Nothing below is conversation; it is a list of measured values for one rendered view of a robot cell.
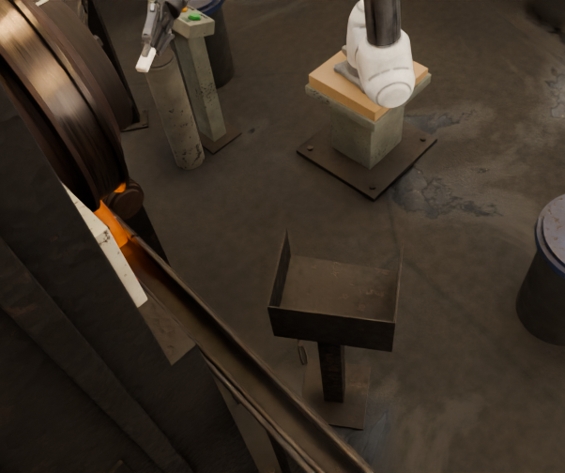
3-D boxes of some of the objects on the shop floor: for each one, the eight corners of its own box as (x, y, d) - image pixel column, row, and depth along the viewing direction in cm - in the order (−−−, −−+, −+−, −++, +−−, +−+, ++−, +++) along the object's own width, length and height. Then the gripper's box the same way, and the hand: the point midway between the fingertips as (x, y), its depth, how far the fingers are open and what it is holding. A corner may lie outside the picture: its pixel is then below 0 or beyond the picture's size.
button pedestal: (217, 158, 249) (183, 30, 199) (181, 130, 260) (141, 3, 210) (246, 136, 255) (220, 7, 204) (209, 111, 266) (176, -18, 216)
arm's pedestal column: (358, 99, 261) (359, 39, 236) (436, 142, 243) (446, 81, 218) (296, 153, 246) (290, 95, 221) (374, 202, 228) (376, 144, 203)
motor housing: (154, 297, 213) (103, 205, 170) (118, 262, 223) (62, 165, 180) (182, 275, 218) (140, 177, 174) (146, 241, 228) (98, 142, 184)
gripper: (175, -19, 159) (144, 54, 150) (190, 17, 170) (163, 86, 162) (149, -20, 161) (117, 53, 153) (167, 16, 172) (139, 84, 164)
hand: (145, 59), depth 159 cm, fingers closed
